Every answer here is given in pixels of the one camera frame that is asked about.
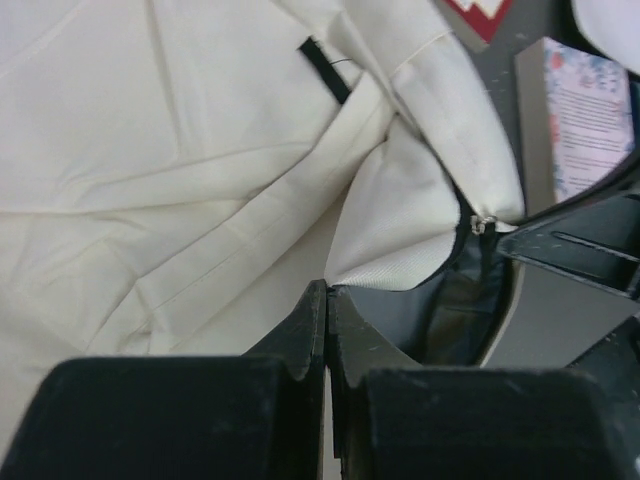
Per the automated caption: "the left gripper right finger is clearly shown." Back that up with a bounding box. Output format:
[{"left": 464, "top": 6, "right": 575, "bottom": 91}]
[{"left": 326, "top": 292, "right": 639, "bottom": 479}]

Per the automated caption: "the white square notebook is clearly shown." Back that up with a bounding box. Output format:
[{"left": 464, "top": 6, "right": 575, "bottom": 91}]
[{"left": 571, "top": 0, "right": 639, "bottom": 75}]

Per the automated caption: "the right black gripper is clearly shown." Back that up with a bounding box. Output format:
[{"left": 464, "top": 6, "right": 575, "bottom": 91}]
[{"left": 479, "top": 154, "right": 640, "bottom": 371}]

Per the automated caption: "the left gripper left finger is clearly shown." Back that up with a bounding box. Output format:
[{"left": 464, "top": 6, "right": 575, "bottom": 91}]
[{"left": 9, "top": 281, "right": 327, "bottom": 479}]

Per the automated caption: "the floral pink white book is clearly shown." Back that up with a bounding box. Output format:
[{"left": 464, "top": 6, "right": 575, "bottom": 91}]
[{"left": 515, "top": 37, "right": 635, "bottom": 214}]

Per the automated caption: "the cream canvas student backpack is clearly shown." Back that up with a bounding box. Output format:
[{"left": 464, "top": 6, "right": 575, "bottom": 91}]
[{"left": 1, "top": 1, "right": 524, "bottom": 443}]

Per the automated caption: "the red cover book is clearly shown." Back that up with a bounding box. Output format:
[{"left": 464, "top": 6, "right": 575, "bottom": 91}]
[{"left": 435, "top": 0, "right": 513, "bottom": 53}]

